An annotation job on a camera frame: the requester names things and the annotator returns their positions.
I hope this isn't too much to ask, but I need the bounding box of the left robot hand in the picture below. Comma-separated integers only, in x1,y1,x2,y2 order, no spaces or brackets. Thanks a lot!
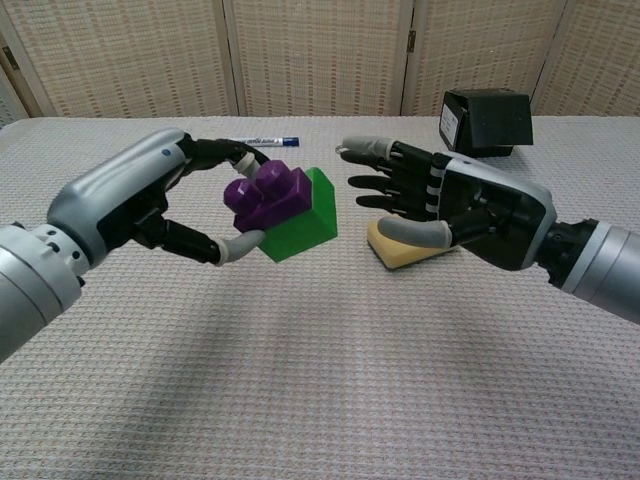
46,127,275,274

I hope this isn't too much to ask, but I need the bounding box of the woven table cloth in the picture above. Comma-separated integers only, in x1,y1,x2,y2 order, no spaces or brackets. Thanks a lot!
0,115,640,480

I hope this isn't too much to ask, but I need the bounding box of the green purple toy block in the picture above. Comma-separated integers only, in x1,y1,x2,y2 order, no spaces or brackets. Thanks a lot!
258,166,339,264

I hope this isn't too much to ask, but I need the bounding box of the black box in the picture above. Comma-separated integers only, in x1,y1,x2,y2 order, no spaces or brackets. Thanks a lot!
437,88,534,159

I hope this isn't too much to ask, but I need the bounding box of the white marker pen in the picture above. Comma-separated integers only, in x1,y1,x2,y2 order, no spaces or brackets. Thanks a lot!
230,136,302,150

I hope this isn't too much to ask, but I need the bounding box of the yellow sponge with hole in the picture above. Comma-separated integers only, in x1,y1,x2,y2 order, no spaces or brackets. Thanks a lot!
366,215,459,272

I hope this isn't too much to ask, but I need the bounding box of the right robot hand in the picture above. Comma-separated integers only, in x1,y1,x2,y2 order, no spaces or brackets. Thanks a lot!
341,135,559,273

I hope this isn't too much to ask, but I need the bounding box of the folding screen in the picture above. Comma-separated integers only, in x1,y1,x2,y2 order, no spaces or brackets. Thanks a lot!
0,0,640,126

